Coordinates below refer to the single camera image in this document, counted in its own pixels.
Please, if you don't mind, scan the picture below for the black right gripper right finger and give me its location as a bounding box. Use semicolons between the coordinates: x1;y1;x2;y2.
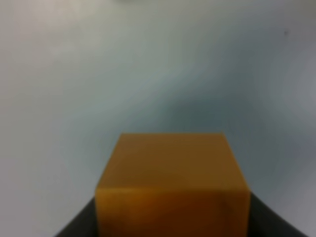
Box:
247;193;307;237

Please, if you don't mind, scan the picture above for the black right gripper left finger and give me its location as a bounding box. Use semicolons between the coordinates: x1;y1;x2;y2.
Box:
55;198;98;237

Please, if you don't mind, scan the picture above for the orange cube block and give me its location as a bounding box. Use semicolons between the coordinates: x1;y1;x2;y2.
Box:
95;133;250;237

